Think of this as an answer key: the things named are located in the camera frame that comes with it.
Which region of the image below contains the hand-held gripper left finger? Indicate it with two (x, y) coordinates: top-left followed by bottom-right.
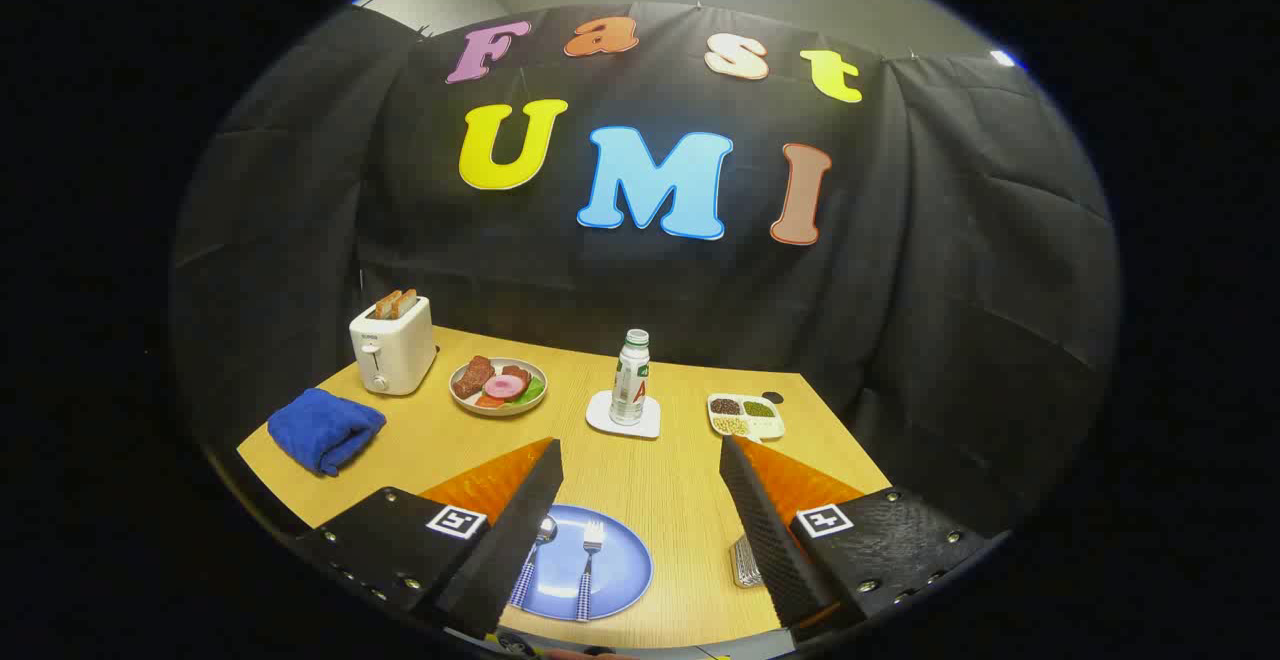
(296, 437), (564, 641)

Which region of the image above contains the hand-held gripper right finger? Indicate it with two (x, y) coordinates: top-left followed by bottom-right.
(719, 434), (1011, 631)

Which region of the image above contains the checked handle metal spoon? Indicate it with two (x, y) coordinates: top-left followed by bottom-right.
(508, 515), (558, 609)

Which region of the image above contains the checked handle metal fork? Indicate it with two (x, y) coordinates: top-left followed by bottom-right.
(575, 520), (605, 623)

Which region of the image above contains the metal cutlery basket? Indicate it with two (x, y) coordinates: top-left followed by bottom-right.
(731, 534), (766, 589)

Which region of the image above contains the blue round plate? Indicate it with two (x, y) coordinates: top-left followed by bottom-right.
(505, 505), (654, 622)

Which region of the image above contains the white divided bean tray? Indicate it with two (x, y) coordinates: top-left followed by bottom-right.
(707, 393), (786, 441)

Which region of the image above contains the grey food plate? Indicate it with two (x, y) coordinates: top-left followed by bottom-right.
(449, 356), (548, 417)

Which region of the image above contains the white square coaster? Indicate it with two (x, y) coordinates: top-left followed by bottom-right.
(586, 390), (662, 439)

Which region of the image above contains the white plastic bottle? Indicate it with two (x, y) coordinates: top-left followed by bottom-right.
(610, 329), (652, 427)

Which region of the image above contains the blue folded towel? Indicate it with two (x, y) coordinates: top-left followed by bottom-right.
(267, 388), (387, 477)

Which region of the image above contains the white toaster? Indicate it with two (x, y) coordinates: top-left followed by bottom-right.
(349, 295), (438, 397)

